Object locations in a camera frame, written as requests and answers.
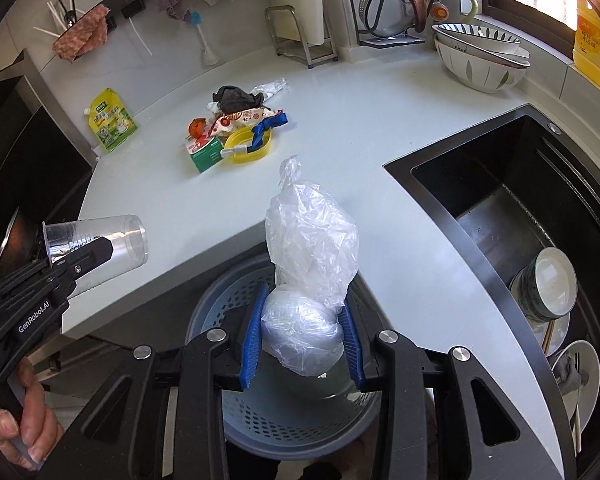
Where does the green white carton box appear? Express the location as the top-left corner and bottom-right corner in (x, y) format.
(186, 136), (224, 174)

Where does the yellow oil bottle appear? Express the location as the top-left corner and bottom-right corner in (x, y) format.
(572, 0), (600, 88)

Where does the person's left hand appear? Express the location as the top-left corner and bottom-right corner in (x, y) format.
(0, 358), (64, 471)

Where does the orange red wrapper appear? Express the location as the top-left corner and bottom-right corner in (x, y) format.
(187, 117), (209, 139)

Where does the white plate in sink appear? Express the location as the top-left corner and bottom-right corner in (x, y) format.
(550, 340), (600, 430)

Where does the red white snack bag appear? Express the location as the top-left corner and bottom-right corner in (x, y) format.
(208, 106), (283, 136)

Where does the white bottle brush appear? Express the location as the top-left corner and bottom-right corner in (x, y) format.
(190, 11), (220, 66)

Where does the clear plastic bag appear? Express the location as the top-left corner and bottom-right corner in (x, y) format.
(261, 156), (360, 377)

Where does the black kitchen sink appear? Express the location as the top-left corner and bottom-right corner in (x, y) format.
(387, 105), (600, 479)

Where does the grey perforated trash basket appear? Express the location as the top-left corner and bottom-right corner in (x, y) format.
(185, 254), (381, 460)

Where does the clear plastic cup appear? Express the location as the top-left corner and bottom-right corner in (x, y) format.
(43, 214), (148, 298)

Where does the glass pot lid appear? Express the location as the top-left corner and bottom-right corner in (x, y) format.
(358, 0), (428, 38)

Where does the yellow green seasoning pouch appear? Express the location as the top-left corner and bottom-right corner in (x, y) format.
(84, 88), (138, 153)

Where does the dark grey cloth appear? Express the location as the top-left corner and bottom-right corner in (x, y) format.
(212, 86), (264, 115)

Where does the yellow plastic lid ring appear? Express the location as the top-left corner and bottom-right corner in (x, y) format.
(224, 126), (275, 166)

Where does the white leaf pattern bowl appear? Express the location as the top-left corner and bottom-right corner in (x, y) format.
(434, 40), (527, 93)

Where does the striped ceramic bowl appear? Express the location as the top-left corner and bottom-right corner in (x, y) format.
(432, 23), (530, 68)

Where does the crumpled white plastic wrap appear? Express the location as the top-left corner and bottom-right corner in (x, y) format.
(251, 78), (289, 102)

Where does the blue white toothbrush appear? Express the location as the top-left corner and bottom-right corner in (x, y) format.
(222, 113), (288, 164)

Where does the pink hanging rag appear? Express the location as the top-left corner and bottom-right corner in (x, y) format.
(52, 3), (109, 63)

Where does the metal cutting board rack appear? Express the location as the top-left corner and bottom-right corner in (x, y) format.
(264, 6), (339, 70)

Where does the green rimmed bowl in sink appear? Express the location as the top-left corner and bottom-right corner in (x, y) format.
(509, 247), (578, 323)

